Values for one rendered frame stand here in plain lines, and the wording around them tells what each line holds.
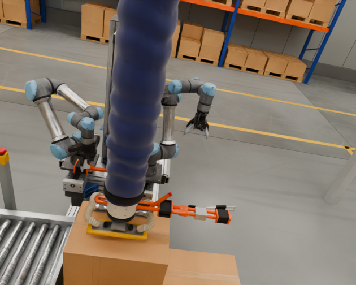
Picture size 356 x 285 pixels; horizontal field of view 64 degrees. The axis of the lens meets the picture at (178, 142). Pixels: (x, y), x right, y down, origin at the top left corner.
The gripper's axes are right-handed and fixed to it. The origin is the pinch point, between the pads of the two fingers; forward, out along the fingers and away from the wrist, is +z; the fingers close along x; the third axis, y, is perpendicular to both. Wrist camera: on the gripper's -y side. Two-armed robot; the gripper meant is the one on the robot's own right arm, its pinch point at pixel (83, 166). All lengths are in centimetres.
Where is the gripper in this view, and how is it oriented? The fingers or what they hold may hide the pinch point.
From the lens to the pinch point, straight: 193.6
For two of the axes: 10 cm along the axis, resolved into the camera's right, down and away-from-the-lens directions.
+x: -0.1, -5.5, 8.4
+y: 9.8, 1.6, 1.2
